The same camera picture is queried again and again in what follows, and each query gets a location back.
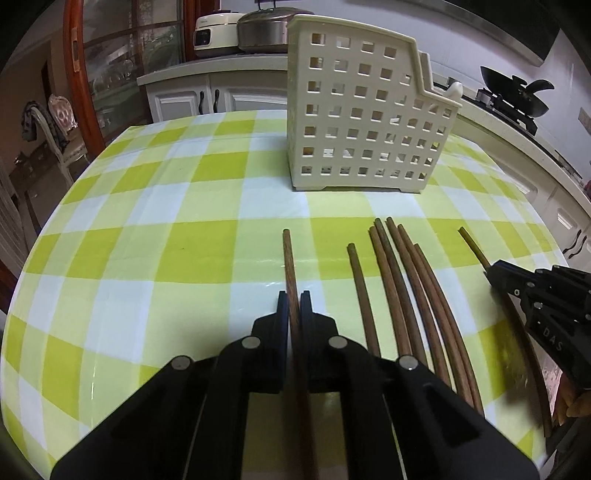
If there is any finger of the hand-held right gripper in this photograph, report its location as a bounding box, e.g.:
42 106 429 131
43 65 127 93
531 265 591 296
488 260 534 303

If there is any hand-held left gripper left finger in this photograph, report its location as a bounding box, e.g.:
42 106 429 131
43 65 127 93
50 291 296 480

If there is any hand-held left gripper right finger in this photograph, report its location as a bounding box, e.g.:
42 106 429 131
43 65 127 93
300 291 541 480

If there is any brown wooden chopstick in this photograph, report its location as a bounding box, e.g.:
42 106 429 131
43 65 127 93
413 243 485 416
398 224 475 409
386 217 453 391
346 244 383 360
281 228 319 480
368 226 415 360
458 227 554 438
375 218 430 367

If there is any white perforated plastic utensil basket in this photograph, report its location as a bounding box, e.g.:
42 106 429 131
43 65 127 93
287 14 463 193

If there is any person's right hand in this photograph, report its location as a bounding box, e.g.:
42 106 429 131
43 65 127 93
553 376 585 425

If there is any green checkered tablecloth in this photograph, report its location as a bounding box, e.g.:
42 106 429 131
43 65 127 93
0 110 571 480

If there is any black gas stove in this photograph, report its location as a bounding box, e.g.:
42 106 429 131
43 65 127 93
475 87 542 136

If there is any black wok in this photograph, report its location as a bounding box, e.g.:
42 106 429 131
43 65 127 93
480 66 556 118

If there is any white kitchen cabinet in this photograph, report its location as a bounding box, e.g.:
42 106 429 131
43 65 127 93
137 51 591 296

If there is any range hood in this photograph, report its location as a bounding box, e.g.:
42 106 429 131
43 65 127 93
443 0 561 65

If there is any stainless steel electric cooker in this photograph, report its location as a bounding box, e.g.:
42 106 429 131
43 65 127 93
236 0 297 54

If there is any white rice cooker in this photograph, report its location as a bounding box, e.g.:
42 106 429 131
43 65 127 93
193 14 245 60

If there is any white dining chair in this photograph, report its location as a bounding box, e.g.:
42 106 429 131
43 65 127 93
46 95 90 183

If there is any dark cloth on chair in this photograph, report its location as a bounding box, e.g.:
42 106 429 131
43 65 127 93
21 102 58 153

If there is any red-brown wooden glass door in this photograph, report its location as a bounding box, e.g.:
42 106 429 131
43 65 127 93
62 0 195 162

